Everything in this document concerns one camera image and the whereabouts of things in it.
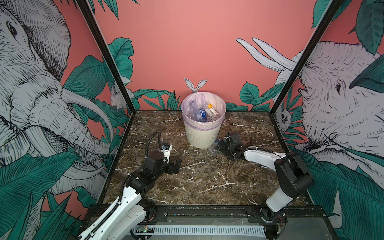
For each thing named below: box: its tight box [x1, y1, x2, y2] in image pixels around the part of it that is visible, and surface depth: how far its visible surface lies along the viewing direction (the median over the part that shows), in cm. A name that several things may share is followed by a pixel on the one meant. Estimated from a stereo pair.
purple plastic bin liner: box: [181, 91, 227, 130], surface depth 91 cm
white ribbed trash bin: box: [184, 124, 222, 149], surface depth 94 cm
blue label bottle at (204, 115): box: [199, 108, 208, 123], surface depth 97 cm
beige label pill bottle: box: [207, 104, 219, 116], surface depth 94 cm
